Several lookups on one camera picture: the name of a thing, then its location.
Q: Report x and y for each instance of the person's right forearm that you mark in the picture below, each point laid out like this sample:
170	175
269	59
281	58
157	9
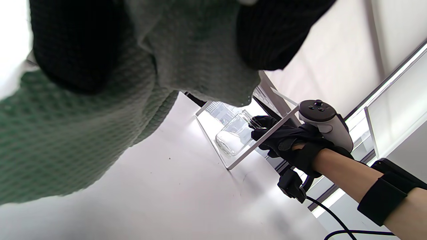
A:
347	173

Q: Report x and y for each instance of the person's right hand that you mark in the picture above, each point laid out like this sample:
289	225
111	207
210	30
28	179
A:
283	140

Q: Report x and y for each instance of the black right forearm band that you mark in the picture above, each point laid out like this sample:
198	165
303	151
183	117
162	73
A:
383	200

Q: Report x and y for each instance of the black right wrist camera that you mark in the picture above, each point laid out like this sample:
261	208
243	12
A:
292	183

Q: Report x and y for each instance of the person's left hand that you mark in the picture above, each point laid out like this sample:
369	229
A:
76	43

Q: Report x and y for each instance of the black white hand controller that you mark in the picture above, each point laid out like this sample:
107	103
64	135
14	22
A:
320	115

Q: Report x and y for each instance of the green fish scale cleaning cloth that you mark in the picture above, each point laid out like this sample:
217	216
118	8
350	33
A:
83	140

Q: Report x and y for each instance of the clear glass jar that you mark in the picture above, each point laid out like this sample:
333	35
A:
233	140

